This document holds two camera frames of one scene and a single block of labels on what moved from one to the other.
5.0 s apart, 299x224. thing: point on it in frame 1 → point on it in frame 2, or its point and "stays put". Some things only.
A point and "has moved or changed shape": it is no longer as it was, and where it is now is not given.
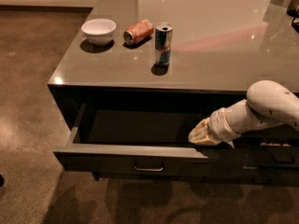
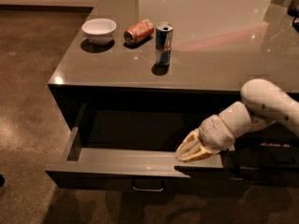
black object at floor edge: [2, 181] stays put
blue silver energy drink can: [163, 43] stays put
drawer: [144, 138] has moved or changed shape
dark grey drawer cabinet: [148, 64] stays put
